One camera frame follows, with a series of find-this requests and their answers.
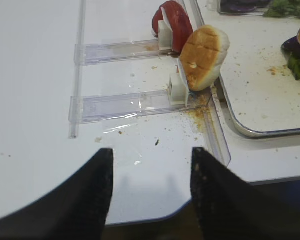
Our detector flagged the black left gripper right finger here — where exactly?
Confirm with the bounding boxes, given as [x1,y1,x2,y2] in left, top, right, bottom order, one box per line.
[191,147,300,240]

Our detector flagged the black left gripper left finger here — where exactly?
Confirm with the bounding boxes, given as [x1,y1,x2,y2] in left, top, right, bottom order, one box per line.
[0,148,114,240]

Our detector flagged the green lettuce under stack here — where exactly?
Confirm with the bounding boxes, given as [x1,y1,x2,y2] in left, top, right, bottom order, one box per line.
[287,53,300,81]

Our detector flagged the red tomato slices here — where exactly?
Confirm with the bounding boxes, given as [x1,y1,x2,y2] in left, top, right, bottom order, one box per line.
[152,0,193,53]

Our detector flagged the green lettuce in container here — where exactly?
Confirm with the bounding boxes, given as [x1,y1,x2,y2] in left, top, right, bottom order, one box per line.
[263,0,300,19]

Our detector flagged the clear holder lower left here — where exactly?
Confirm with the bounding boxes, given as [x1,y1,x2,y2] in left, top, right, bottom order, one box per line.
[68,90,211,124]

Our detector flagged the clear holder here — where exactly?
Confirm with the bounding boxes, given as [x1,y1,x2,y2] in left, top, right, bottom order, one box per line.
[68,90,211,124]
[74,39,178,66]

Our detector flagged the white metal tray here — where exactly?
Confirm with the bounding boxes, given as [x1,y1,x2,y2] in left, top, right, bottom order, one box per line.
[197,0,300,138]

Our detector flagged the white pusher block lower left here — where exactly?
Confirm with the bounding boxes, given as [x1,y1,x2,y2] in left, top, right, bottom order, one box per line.
[168,58,190,107]

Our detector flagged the white pusher block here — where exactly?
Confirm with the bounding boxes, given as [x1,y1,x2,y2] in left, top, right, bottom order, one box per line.
[158,7,173,51]
[168,58,190,107]

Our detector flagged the clear holder upper left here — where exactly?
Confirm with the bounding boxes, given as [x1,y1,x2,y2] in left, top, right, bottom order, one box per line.
[74,39,178,66]

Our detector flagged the bun bottom half left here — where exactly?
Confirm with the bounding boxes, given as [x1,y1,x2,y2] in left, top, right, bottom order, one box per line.
[179,25,230,92]

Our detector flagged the white pusher block upper left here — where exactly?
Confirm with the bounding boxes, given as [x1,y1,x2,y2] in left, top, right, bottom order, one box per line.
[158,7,173,51]

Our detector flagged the clear plastic container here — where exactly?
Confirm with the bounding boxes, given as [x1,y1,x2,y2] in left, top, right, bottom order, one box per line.
[206,0,271,16]

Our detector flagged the purple cabbage leaf in container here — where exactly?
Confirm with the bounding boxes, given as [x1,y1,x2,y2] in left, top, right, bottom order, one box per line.
[220,0,257,14]

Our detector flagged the clear rail left of tray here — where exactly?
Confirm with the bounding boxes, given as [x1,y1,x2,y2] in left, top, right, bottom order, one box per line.
[181,0,232,167]

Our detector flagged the clear rail far left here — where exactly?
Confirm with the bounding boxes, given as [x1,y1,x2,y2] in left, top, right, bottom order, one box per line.
[68,0,87,140]

